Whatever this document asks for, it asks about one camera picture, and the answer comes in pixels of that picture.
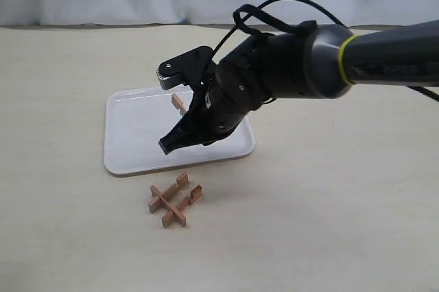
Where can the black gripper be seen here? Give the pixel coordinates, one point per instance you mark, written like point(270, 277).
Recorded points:
point(215, 113)

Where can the notched wooden piece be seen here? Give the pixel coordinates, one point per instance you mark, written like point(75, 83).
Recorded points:
point(181, 203)
point(178, 104)
point(161, 199)

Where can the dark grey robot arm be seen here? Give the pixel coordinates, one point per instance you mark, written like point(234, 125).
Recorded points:
point(311, 62)

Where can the white rectangular plastic tray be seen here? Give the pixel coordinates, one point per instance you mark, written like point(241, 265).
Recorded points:
point(136, 119)

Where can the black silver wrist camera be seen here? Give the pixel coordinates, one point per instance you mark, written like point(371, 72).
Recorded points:
point(191, 68)

